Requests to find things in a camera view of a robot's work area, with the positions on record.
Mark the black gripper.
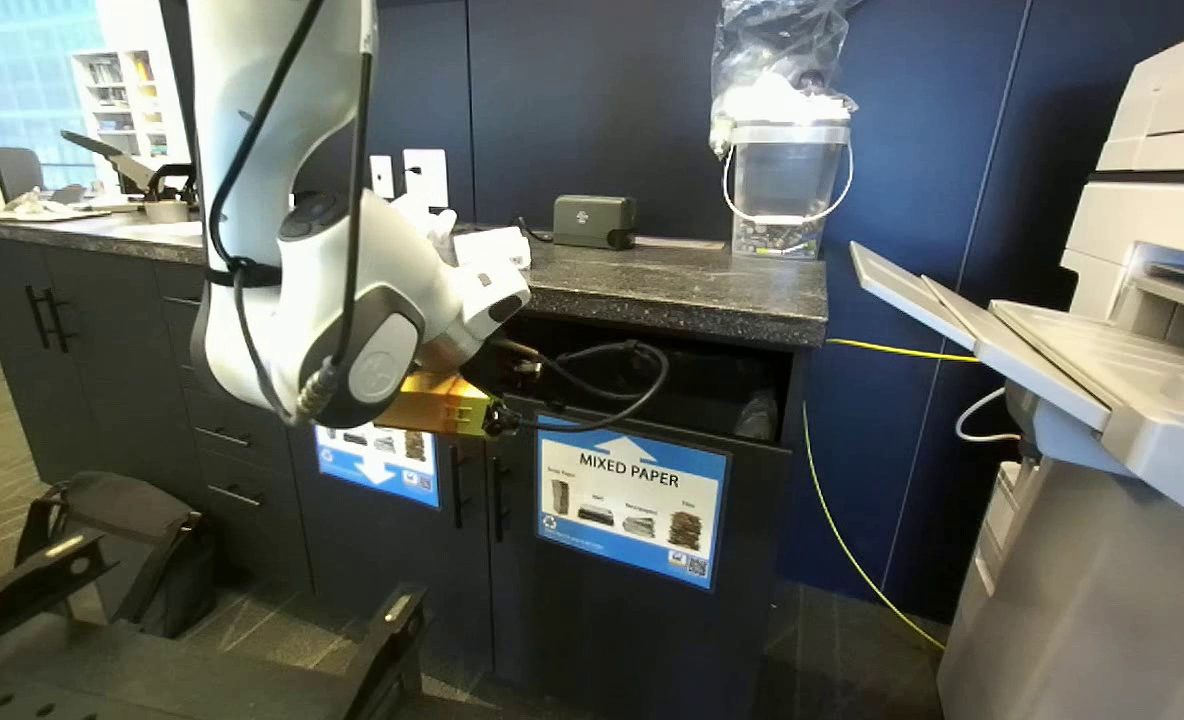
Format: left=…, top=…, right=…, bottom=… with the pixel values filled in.
left=465, top=333, right=550, bottom=409

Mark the black bin door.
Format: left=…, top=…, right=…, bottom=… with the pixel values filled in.
left=489, top=394, right=800, bottom=720
left=309, top=410, right=497, bottom=675

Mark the yellow wrist block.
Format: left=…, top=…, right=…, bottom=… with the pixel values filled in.
left=372, top=367, right=519, bottom=445

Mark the blue mixed paper label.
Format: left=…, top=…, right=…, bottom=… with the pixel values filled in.
left=530, top=410, right=730, bottom=590
left=310, top=418, right=443, bottom=511

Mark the small black box device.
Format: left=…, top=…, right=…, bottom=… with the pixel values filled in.
left=546, top=190, right=640, bottom=255

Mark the black cabinet drawer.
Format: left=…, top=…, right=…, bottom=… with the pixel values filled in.
left=197, top=459, right=318, bottom=590
left=186, top=394, right=318, bottom=472

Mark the clear plastic bucket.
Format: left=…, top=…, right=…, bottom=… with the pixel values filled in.
left=710, top=115, right=859, bottom=260

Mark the black counter cabinet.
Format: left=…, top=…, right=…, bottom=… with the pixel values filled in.
left=0, top=206, right=834, bottom=720

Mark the black office machine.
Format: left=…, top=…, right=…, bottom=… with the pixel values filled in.
left=61, top=129, right=205, bottom=225

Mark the clear plastic bag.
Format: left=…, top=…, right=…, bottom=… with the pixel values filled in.
left=707, top=0, right=862, bottom=130

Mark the white bookshelf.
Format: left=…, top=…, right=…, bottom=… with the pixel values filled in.
left=66, top=44, right=172, bottom=166

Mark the large white office printer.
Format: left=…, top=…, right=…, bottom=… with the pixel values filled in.
left=843, top=15, right=1184, bottom=720

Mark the large white wall outlet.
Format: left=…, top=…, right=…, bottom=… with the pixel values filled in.
left=401, top=142, right=452, bottom=216

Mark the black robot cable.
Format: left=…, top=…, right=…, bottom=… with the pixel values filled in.
left=200, top=0, right=674, bottom=433

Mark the yellow cable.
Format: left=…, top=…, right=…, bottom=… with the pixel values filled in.
left=796, top=333, right=1012, bottom=660

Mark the black cabinet door handle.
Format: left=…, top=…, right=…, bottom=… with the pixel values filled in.
left=18, top=284, right=56, bottom=350
left=43, top=284, right=81, bottom=357

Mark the black robot stand frame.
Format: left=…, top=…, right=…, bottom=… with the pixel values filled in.
left=0, top=469, right=431, bottom=720

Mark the white cable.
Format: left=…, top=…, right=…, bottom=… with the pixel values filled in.
left=951, top=383, right=1024, bottom=453

